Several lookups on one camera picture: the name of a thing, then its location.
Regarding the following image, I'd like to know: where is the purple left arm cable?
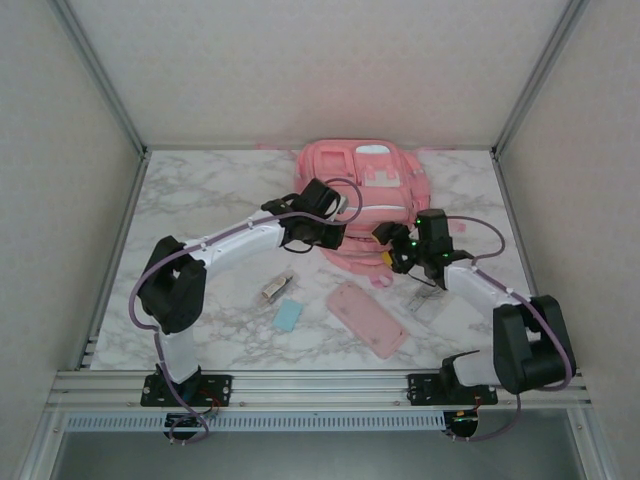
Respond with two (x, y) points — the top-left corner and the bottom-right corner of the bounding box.
(128, 177), (364, 446)

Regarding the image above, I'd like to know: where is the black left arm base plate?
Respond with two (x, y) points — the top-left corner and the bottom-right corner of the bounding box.
(141, 373), (234, 407)

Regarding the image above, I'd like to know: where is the aluminium rail beam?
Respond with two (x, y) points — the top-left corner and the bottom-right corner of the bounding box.
(47, 368), (594, 412)

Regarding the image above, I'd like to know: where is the aluminium frame post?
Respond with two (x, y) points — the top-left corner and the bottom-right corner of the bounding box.
(491, 0), (594, 159)
(52, 0), (151, 157)

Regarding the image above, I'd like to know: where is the white slotted cable duct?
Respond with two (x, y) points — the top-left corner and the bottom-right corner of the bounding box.
(64, 412), (447, 432)

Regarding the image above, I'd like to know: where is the aluminium side rail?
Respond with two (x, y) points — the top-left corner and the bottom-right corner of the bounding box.
(489, 147), (560, 370)
(74, 147), (152, 371)

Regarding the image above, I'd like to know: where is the pink backpack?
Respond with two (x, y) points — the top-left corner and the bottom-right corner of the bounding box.
(257, 138), (457, 290)

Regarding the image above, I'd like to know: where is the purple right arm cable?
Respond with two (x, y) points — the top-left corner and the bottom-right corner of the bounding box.
(447, 215), (576, 444)

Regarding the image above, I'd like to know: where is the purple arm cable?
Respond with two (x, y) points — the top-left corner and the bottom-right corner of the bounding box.
(128, 177), (364, 446)
(447, 215), (576, 444)

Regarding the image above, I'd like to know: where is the pink pencil case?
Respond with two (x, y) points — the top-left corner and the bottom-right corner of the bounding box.
(325, 280), (407, 360)

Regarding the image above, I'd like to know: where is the light blue eraser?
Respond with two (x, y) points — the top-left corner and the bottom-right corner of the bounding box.
(273, 298), (304, 332)

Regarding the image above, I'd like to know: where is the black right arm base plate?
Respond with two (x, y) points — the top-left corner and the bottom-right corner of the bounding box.
(407, 372), (500, 406)

